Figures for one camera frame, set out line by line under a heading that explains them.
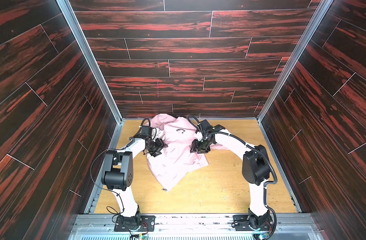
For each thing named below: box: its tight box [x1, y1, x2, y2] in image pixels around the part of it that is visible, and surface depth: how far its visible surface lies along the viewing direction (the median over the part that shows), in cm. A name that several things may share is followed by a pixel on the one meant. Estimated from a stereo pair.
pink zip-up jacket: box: [146, 113, 229, 192], surface depth 95 cm
